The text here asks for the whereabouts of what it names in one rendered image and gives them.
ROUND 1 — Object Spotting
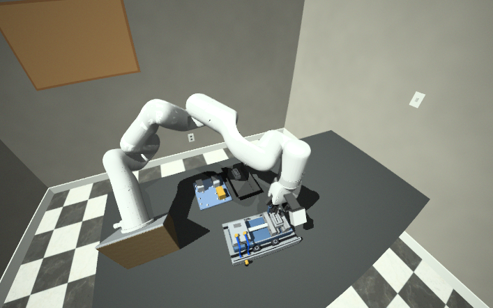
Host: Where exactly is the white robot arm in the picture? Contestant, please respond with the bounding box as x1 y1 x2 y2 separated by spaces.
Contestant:
103 93 311 233

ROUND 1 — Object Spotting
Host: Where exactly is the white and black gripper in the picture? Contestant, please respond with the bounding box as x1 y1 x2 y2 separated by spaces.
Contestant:
265 177 301 214

